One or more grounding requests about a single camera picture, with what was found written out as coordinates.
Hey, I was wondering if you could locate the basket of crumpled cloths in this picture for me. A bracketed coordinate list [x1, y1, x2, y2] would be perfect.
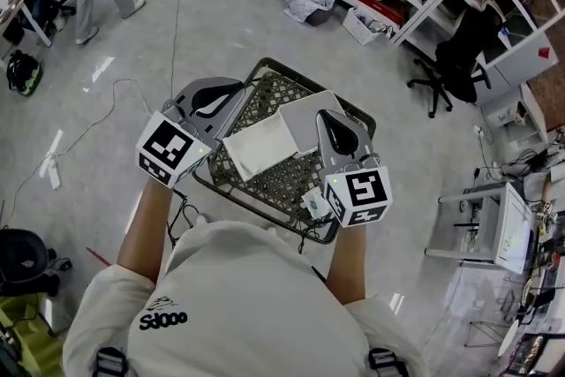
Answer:
[282, 0, 337, 27]

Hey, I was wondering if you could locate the person's right forearm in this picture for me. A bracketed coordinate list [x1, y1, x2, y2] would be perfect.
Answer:
[325, 221, 368, 306]

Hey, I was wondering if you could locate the white box lid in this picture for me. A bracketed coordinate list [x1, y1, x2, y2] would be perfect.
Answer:
[278, 89, 348, 156]

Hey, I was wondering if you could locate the black office chair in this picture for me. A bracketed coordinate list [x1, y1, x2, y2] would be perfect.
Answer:
[406, 7, 493, 119]

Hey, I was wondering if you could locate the white floor cable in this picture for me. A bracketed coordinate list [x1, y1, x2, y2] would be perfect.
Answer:
[7, 77, 154, 227]

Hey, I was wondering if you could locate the woven rattan table black frame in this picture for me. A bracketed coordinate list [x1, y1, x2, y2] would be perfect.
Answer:
[192, 57, 378, 245]

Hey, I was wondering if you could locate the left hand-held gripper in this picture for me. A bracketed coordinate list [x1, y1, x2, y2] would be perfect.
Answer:
[135, 76, 246, 190]

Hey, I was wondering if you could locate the black cable bundle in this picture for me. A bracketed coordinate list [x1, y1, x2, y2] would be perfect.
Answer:
[165, 188, 200, 249]

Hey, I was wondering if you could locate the white floor power strip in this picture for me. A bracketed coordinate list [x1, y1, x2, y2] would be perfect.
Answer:
[46, 151, 64, 191]

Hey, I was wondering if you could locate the small white item packet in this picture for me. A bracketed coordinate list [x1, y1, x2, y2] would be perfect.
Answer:
[300, 189, 333, 220]

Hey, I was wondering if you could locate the person's left forearm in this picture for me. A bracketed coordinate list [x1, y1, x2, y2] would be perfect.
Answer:
[116, 177, 178, 284]

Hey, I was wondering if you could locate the white side table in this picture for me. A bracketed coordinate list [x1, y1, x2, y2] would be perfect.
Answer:
[424, 180, 536, 275]

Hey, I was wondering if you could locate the black green helmet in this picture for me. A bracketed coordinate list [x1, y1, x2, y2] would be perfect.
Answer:
[5, 49, 44, 98]

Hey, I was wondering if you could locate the white low cabinet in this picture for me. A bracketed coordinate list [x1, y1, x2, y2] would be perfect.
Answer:
[479, 82, 549, 143]

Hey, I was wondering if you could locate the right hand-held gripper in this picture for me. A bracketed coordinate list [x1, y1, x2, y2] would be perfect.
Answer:
[314, 109, 394, 229]

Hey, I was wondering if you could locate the red pen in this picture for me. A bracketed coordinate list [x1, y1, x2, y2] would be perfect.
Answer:
[85, 246, 113, 268]

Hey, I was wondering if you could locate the black grey harness strap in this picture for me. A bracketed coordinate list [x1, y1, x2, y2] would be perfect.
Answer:
[367, 347, 411, 377]
[91, 346, 130, 377]

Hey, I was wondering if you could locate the yellow green cloth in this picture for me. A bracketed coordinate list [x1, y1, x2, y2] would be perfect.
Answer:
[0, 294, 68, 377]

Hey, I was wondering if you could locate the thin grey floor cable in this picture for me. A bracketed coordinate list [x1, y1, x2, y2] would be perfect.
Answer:
[154, 0, 192, 101]

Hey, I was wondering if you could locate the white slatted basket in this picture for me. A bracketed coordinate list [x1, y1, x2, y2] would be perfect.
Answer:
[342, 6, 384, 46]

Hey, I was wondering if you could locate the white box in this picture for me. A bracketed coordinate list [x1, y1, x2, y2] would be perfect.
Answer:
[222, 103, 297, 184]

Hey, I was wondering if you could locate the black round bin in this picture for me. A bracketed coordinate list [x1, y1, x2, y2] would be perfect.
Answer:
[0, 228, 62, 298]

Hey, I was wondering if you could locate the person's white shirt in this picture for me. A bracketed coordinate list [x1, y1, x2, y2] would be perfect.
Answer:
[62, 219, 430, 377]

